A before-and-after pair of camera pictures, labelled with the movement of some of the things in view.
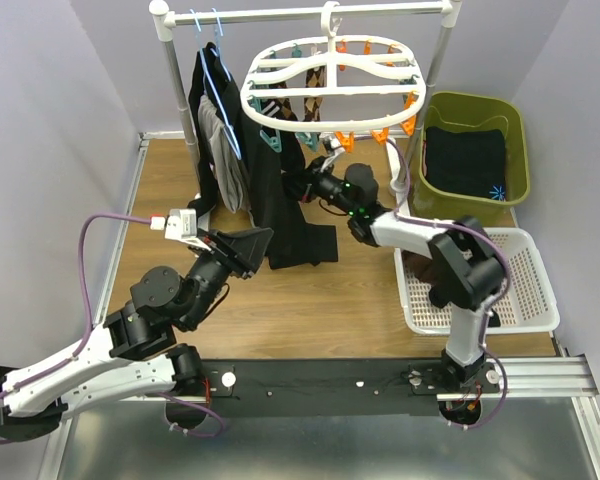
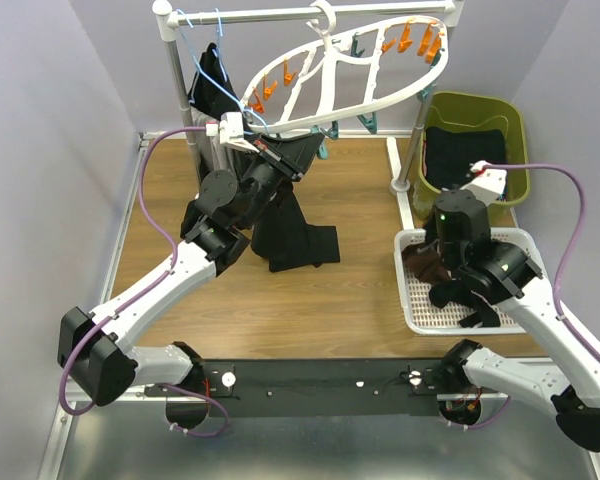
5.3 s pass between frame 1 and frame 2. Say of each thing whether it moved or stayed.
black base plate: stayed
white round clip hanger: moved
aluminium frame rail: stayed
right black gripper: moved
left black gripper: moved
